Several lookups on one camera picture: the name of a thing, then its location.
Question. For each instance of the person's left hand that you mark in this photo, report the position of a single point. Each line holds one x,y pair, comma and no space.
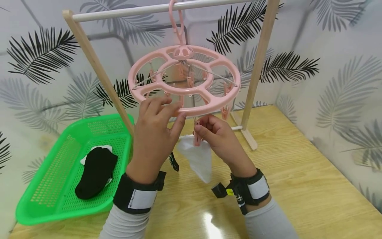
150,146

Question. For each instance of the person's right hand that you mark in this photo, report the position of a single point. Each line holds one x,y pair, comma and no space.
226,146

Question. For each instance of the person's right index finger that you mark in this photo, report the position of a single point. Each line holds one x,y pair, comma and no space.
210,119

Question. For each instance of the person's left index finger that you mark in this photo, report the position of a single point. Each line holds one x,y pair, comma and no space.
170,109

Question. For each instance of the person's left middle finger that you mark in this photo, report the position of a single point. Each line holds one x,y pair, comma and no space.
159,101

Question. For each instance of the person's left ring finger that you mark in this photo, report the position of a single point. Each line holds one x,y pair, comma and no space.
144,104

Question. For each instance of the person's right thumb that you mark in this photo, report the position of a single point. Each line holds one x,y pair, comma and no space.
204,133

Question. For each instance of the person's left thumb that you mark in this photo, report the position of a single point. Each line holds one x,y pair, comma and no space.
179,125

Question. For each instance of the pink clothes peg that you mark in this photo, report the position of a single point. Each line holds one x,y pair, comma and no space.
197,138

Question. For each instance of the pink round clip hanger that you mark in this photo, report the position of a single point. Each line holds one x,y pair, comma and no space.
140,90

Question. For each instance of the person's left forearm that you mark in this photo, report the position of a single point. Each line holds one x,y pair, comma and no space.
125,222

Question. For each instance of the person's right forearm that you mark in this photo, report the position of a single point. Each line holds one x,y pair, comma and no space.
268,220

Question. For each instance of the cluster of pink hanging clips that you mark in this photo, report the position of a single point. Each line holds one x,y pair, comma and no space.
226,112

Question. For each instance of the white sock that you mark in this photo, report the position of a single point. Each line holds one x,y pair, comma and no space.
100,147
198,159

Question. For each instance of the black wrist band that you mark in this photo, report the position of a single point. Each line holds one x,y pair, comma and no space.
249,191
134,196

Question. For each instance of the wooden clothes drying rack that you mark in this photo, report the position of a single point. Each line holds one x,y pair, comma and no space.
89,53

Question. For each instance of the black sock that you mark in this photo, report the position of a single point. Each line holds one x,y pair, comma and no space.
95,172

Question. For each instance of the green plastic basket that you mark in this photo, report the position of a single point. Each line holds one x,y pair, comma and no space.
50,186

